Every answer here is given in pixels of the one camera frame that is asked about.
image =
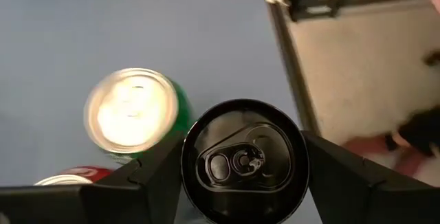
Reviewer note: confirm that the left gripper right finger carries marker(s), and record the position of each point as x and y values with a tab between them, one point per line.
361	196

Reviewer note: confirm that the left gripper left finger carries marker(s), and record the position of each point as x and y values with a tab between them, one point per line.
144	196

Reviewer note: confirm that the white Celsius can black top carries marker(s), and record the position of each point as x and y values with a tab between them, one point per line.
244	162

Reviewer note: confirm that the person's shoe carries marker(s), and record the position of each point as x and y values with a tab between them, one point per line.
371	145

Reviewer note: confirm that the red Coca-Cola can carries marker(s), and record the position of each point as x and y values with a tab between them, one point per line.
86	173

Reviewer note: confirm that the green Sprite can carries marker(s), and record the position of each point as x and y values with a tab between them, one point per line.
130	110

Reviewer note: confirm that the person's leg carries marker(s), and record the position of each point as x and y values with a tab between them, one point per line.
423	131

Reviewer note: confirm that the blue table mat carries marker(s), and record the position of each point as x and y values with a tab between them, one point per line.
137	28

